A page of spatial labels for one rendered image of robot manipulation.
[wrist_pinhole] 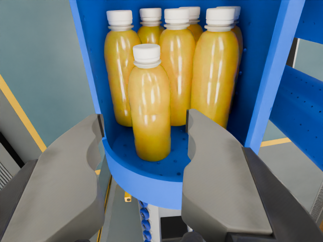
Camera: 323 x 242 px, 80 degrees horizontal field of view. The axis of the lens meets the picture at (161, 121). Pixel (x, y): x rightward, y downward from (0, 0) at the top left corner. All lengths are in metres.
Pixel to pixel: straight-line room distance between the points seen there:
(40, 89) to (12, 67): 0.21
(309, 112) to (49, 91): 1.59
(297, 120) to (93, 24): 0.85
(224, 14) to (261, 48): 0.11
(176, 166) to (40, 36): 1.37
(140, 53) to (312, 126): 0.77
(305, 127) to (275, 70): 0.71
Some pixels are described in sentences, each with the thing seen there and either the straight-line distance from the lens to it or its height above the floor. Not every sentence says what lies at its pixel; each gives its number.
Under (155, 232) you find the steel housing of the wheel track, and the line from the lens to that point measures 0.99.
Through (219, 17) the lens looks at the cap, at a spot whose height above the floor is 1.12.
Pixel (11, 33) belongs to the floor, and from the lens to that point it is 1.66.
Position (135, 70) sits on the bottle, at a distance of 0.29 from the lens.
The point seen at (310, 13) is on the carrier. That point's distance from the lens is 0.72.
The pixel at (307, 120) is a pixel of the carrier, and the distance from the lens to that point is 0.95.
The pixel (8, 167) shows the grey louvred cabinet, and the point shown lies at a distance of 2.05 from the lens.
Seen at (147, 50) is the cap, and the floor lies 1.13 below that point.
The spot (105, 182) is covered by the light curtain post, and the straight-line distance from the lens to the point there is 1.09.
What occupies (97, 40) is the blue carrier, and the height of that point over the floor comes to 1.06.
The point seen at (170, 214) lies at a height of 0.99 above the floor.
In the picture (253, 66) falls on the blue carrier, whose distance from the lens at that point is 0.39.
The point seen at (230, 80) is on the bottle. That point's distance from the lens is 0.31.
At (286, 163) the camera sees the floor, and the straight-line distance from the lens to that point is 2.45.
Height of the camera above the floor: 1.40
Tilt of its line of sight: 58 degrees down
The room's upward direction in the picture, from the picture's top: 173 degrees clockwise
